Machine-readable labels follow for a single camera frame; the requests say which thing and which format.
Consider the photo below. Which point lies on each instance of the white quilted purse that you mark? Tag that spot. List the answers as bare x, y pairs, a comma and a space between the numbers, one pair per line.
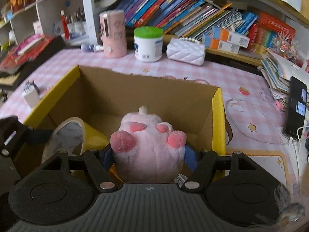
186, 51

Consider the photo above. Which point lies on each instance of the black electronic keyboard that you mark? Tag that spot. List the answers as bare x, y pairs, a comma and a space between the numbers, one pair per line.
11, 83

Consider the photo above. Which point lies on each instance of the yellow cardboard box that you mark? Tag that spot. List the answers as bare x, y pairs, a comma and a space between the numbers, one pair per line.
102, 97

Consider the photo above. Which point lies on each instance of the orange white medicine box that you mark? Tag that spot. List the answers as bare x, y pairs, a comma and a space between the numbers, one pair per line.
230, 37
216, 44

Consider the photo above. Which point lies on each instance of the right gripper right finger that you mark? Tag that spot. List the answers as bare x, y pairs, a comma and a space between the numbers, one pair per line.
200, 164

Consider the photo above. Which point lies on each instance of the stack of papers and magazines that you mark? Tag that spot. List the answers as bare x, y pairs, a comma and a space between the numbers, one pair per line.
278, 72

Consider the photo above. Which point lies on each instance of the pink checkered tablecloth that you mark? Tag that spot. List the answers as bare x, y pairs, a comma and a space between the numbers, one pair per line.
253, 121

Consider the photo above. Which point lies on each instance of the white jar green lid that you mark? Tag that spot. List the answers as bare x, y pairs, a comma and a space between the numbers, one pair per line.
148, 43

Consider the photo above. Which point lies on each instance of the black smartphone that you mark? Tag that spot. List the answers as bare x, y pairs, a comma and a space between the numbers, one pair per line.
296, 110

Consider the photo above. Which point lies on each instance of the red papers pile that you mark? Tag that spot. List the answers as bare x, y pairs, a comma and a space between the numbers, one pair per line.
27, 50

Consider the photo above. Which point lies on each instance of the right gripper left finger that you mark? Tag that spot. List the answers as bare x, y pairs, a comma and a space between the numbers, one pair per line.
98, 164

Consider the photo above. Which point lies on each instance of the spray bottle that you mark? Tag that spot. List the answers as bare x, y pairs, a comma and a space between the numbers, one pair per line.
92, 47

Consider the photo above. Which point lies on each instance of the orange white medicine box upper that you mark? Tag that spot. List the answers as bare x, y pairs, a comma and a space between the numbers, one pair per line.
230, 37

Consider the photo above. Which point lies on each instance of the row of leaning books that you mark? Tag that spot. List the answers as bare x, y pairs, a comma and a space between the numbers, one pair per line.
186, 18

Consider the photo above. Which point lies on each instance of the yellow tape roll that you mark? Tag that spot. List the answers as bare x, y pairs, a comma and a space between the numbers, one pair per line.
75, 137

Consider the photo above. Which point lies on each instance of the white power adapter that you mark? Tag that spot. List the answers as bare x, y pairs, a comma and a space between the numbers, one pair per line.
31, 97

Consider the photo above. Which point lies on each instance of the orange white medicine box lower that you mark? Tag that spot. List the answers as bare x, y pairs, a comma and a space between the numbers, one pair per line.
216, 44

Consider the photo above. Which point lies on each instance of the pink paw plush toy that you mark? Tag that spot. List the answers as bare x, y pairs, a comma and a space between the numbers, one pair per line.
146, 149

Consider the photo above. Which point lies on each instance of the grey mouse toy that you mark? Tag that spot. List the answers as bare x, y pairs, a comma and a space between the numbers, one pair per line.
29, 86

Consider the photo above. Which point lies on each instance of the pink humidifier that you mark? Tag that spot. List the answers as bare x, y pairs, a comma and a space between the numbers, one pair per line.
113, 32

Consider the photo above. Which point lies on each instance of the white pen holder cups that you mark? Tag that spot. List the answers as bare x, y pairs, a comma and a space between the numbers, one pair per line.
77, 27

